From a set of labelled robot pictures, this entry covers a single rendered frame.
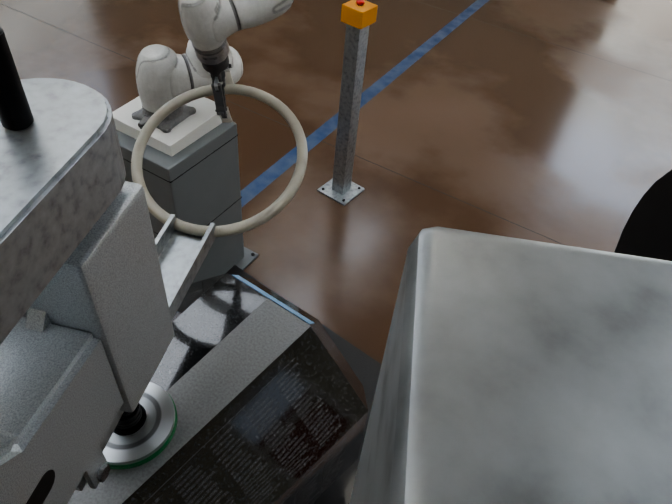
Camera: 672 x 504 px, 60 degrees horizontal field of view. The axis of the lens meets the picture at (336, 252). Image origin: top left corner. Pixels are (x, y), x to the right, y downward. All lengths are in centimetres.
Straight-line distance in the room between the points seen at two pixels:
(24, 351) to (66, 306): 9
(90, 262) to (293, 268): 208
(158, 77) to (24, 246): 155
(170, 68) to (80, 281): 144
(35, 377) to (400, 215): 256
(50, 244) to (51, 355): 24
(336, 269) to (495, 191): 119
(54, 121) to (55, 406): 41
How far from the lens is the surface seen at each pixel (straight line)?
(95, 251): 91
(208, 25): 153
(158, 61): 224
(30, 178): 80
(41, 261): 80
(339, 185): 331
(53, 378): 97
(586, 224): 362
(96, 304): 95
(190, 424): 153
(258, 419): 159
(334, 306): 277
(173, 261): 151
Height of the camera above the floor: 214
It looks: 45 degrees down
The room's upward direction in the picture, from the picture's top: 6 degrees clockwise
